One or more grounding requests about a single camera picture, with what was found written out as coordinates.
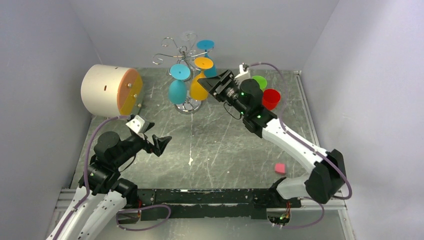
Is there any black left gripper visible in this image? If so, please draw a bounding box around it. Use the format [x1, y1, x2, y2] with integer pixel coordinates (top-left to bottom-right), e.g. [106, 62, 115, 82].
[112, 121, 171, 167]

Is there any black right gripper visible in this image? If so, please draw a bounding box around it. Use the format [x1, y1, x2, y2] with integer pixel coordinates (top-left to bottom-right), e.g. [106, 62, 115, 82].
[197, 69, 249, 117]

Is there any orange plastic wine glass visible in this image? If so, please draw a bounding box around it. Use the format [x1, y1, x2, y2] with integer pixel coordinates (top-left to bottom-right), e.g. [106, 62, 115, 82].
[189, 57, 214, 101]

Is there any light blue plastic goblet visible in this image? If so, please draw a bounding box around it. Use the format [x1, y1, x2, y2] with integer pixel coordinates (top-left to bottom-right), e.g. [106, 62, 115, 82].
[168, 63, 191, 105]

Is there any clear wine glass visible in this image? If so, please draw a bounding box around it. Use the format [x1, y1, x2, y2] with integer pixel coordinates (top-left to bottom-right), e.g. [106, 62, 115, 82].
[179, 30, 198, 63]

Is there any blue plastic wine glass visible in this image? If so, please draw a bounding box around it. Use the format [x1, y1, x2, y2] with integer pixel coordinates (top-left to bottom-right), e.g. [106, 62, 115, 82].
[196, 39, 218, 78]

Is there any green plastic wine glass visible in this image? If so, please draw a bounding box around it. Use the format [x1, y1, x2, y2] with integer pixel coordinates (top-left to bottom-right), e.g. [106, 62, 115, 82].
[251, 75, 268, 91]

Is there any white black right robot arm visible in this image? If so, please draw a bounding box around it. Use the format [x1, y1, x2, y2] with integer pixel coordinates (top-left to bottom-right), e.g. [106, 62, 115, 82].
[198, 70, 346, 207]

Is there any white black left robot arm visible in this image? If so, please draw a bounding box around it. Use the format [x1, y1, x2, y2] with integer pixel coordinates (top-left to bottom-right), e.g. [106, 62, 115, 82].
[47, 131, 172, 240]

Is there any red plastic wine glass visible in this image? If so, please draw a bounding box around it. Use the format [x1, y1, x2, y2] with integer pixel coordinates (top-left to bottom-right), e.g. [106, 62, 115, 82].
[262, 88, 281, 111]

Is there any round cream drawer box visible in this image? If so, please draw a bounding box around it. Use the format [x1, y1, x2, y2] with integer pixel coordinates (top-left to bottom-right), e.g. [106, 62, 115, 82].
[80, 64, 143, 118]

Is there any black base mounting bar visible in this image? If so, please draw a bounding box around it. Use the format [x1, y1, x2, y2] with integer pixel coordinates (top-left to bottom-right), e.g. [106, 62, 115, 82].
[126, 188, 301, 221]

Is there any pink foam cube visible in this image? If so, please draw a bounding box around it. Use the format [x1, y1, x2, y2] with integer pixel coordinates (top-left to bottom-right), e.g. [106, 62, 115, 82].
[274, 163, 286, 175]

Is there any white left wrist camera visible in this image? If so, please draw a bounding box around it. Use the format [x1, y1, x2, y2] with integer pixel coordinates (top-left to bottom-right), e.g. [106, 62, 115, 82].
[125, 115, 155, 134]

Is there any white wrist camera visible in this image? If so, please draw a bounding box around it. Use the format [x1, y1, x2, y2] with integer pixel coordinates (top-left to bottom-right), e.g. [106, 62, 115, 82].
[234, 63, 251, 84]
[125, 115, 155, 134]

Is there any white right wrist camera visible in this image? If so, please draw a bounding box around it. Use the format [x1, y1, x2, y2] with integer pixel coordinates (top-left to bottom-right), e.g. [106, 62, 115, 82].
[234, 63, 251, 84]

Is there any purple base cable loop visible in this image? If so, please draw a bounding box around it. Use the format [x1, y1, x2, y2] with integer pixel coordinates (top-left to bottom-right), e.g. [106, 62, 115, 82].
[114, 203, 172, 232]

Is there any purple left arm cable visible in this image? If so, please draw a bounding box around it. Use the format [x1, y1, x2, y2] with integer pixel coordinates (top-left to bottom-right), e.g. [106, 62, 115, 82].
[49, 115, 132, 240]

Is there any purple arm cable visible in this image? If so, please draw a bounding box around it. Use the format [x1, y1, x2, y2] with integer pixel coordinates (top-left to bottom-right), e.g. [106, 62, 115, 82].
[49, 115, 132, 240]
[248, 62, 353, 229]

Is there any aluminium extrusion rail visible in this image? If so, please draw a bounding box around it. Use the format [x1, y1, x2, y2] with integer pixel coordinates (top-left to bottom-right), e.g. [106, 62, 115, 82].
[54, 188, 117, 213]

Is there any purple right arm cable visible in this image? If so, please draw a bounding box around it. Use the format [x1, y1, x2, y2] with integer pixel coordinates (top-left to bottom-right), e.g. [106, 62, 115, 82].
[248, 62, 353, 229]

